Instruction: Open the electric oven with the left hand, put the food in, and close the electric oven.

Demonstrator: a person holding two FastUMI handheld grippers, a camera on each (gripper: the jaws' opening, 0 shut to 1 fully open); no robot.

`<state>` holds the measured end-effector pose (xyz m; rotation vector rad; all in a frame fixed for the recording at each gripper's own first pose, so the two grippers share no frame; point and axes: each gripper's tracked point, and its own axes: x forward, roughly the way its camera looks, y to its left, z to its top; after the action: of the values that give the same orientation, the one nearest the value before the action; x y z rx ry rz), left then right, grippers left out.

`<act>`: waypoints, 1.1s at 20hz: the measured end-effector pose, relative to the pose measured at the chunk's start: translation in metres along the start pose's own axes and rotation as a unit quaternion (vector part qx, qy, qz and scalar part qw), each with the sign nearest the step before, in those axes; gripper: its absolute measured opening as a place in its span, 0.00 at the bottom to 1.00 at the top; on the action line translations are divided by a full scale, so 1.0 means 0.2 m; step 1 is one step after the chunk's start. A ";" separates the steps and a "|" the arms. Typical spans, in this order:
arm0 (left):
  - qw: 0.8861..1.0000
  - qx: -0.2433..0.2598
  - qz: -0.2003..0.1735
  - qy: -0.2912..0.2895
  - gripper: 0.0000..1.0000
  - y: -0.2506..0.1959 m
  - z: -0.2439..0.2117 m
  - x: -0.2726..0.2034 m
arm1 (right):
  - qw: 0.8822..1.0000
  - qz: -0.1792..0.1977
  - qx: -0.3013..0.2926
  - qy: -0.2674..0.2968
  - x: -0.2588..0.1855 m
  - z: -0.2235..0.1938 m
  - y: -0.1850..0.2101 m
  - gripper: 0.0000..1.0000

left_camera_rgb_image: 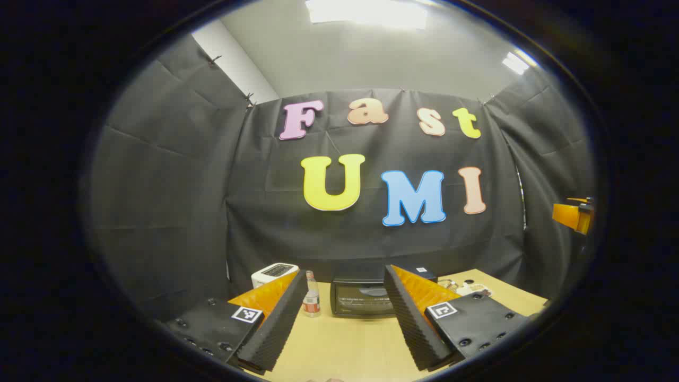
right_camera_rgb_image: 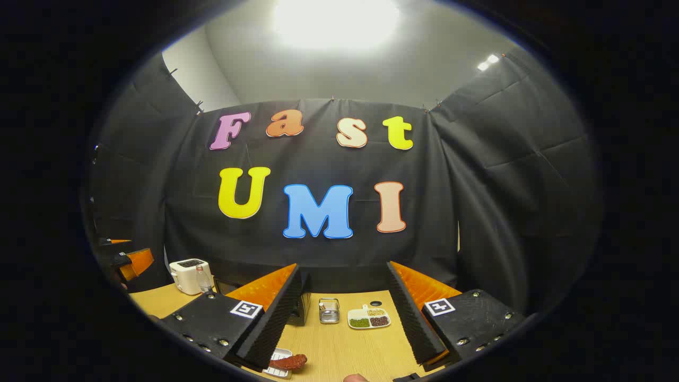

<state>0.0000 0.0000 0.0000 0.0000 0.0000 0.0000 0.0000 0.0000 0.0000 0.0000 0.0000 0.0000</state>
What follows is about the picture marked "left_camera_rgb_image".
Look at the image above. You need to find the white toaster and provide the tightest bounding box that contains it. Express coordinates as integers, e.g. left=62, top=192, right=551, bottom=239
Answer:
left=251, top=263, right=299, bottom=290

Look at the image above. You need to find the large ceiling light panel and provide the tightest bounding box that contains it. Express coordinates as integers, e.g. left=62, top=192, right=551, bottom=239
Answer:
left=305, top=0, right=428, bottom=30

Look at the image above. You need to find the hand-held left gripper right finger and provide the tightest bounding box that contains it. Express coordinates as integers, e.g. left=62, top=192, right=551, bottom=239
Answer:
left=383, top=264, right=529, bottom=372

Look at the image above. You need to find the small ceiling light panel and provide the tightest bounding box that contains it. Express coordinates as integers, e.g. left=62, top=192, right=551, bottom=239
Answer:
left=501, top=50, right=532, bottom=75

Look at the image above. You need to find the black backdrop cloth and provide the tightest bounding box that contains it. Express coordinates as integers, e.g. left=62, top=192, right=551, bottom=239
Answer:
left=88, top=32, right=597, bottom=319

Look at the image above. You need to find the white divided dish of beans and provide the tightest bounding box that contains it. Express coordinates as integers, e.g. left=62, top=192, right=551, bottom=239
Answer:
left=456, top=281, right=494, bottom=298

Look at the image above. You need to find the black electric oven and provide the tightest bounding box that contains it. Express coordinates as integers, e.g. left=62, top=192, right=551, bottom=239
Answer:
left=330, top=265, right=439, bottom=319

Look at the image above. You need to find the clear plastic bottle red label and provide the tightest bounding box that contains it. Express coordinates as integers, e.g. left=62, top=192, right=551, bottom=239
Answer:
left=302, top=270, right=322, bottom=318

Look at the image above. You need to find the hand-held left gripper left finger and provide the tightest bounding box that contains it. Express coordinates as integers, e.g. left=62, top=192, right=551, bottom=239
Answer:
left=164, top=269, right=310, bottom=373

